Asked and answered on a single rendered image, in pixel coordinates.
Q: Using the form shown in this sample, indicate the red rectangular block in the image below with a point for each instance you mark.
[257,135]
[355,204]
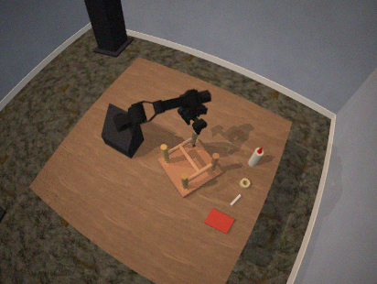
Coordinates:
[219,221]

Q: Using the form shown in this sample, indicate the white glue bottle with red cap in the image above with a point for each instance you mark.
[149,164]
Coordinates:
[255,156]

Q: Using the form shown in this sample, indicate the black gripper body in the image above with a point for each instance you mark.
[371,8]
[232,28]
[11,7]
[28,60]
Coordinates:
[191,114]

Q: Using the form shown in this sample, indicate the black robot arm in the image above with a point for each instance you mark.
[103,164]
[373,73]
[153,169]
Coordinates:
[136,112]

